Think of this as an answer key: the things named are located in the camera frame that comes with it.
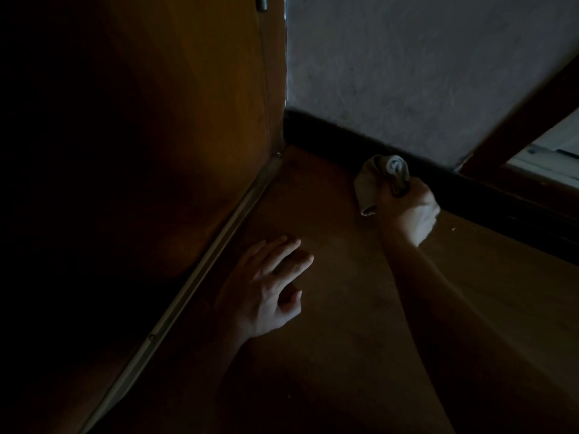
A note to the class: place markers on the person's right hand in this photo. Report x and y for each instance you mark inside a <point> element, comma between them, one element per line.
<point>411,216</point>

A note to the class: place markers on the grey cleaning cloth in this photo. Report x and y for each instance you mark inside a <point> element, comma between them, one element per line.
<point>371,185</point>

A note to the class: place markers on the black baseboard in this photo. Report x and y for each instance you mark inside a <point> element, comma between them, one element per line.
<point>325,135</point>

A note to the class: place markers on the plain orange wooden door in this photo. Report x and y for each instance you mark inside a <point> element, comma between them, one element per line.
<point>158,108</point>

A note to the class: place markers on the person's right forearm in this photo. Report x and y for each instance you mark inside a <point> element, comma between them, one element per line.
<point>475,334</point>

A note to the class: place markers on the orange wooden door frame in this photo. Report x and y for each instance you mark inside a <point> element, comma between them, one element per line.
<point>276,85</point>

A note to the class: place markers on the white sliding door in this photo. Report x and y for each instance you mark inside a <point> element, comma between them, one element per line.
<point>565,131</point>

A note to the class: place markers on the metal door hinge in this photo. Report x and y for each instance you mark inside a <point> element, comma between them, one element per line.
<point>261,3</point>

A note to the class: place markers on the person's left hand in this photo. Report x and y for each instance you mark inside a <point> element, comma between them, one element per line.
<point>258,298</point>

